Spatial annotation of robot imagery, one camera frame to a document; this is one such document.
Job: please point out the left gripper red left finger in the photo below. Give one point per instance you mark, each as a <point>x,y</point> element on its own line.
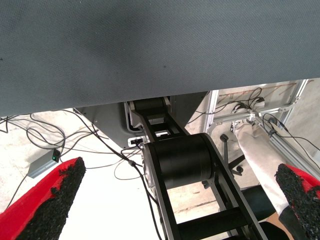
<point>37,212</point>

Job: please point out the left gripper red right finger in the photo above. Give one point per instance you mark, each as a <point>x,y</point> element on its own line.
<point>302,200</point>

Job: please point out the grey box with green light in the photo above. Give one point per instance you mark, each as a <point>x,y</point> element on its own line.
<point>41,166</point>

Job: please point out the person's leg in beige trousers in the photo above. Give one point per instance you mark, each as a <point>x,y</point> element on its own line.
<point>260,162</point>

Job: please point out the black office chair base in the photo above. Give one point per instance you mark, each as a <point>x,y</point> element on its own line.
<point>224,137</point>

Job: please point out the grey robot chassis plate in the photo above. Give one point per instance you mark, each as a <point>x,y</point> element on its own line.
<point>110,125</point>

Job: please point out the dark grey table cloth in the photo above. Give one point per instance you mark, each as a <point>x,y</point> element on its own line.
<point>150,37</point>

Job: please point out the black robot torso frame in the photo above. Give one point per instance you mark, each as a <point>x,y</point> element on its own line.
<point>185,160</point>

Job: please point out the aluminium profile frame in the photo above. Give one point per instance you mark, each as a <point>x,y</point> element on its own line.
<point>211,107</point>

